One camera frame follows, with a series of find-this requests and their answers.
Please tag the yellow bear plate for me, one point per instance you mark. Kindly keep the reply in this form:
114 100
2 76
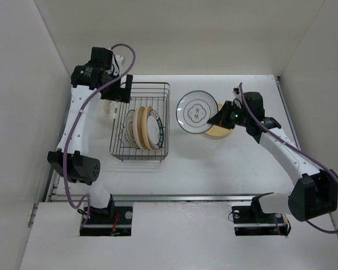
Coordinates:
218 132

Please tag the cream white plate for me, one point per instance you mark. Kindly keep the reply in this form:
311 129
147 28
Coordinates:
137 128

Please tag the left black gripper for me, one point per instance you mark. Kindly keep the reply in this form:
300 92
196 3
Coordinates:
120 94

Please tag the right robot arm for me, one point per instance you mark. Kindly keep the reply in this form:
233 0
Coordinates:
314 193

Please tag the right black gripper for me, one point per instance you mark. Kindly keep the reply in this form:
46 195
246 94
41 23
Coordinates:
221 118

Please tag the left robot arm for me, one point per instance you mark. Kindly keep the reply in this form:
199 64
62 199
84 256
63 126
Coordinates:
100 79

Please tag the yellow plate in rack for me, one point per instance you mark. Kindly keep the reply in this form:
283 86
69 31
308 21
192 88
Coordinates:
144 127

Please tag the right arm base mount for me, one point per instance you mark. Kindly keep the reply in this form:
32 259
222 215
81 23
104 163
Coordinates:
248 223

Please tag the grey wire dish rack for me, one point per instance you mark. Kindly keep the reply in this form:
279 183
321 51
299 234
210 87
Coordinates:
154 94

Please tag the white plate dark green band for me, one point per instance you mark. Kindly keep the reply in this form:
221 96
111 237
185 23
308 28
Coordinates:
155 129

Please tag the white plate green outline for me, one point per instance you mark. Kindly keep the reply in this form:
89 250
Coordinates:
194 110

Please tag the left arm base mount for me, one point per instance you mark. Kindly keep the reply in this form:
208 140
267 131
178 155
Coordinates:
119 225

